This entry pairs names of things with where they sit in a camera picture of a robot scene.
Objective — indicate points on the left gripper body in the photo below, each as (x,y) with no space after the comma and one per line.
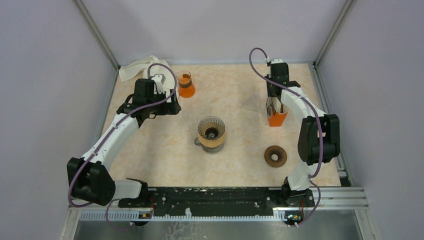
(168,108)

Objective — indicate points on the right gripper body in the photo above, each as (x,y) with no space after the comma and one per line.
(269,84)

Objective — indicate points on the orange coffee filter box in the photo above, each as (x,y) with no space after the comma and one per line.
(276,114)

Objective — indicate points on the clear glass dripper cone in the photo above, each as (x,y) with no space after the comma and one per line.
(211,128)

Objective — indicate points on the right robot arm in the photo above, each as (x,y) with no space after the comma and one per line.
(319,136)

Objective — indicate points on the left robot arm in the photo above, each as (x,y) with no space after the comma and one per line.
(89,179)

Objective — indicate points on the white cloth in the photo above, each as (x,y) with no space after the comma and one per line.
(141,66)

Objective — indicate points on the orange glass flask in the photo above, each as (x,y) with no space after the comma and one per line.
(186,88)

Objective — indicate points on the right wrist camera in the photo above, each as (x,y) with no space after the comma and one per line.
(274,61)

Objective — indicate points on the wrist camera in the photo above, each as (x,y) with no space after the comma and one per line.
(274,61)
(159,80)

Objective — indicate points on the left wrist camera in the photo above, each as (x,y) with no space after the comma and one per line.
(159,80)

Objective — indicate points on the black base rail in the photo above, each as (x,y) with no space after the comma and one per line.
(208,201)

